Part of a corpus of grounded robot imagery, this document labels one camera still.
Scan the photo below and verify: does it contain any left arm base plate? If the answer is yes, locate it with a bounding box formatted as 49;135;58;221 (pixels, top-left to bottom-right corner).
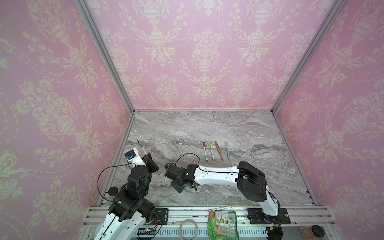
145;208;170;225

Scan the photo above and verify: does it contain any aluminium front rail frame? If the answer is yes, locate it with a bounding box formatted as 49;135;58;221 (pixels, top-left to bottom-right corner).
78;205;342;240

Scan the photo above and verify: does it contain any white marker pink tip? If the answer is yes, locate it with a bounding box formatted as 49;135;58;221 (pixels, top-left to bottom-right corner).
209;206;233;211

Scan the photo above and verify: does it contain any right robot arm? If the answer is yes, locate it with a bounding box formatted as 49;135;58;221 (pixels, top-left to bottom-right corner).
165;162;281;224

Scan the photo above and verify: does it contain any green snack bag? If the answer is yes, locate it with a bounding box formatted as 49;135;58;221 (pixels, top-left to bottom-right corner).
207;211;239;240

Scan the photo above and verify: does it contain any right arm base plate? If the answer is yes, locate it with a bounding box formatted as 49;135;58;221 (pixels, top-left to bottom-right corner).
247;208;291;225

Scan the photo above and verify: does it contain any brown jar black lid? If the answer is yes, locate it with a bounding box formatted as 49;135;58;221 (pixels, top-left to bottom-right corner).
300;225;325;239

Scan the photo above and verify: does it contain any pink pen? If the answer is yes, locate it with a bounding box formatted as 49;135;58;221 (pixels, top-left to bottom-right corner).
137;140;148;155

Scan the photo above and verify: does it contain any tan brown pen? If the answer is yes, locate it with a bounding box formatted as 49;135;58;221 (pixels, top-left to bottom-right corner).
215;141;224;160

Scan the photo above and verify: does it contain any light green pen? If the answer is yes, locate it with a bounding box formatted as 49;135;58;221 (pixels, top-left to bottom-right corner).
225;141;231;160

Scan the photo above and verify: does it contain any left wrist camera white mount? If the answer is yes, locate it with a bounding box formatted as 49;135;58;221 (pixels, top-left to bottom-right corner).
124;148;146;169

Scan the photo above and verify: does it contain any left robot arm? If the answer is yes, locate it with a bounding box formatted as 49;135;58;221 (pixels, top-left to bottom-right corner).
94;151;159;240

